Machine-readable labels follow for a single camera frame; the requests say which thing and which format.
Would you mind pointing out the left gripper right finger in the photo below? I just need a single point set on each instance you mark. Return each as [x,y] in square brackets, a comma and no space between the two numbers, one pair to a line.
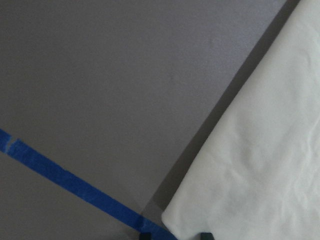
[206,236]

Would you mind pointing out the cream long-sleeve printed shirt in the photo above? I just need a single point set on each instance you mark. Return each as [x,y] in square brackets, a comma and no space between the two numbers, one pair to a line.
[257,176]

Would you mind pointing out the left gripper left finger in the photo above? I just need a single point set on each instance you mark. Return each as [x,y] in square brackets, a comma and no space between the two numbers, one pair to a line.
[145,236]

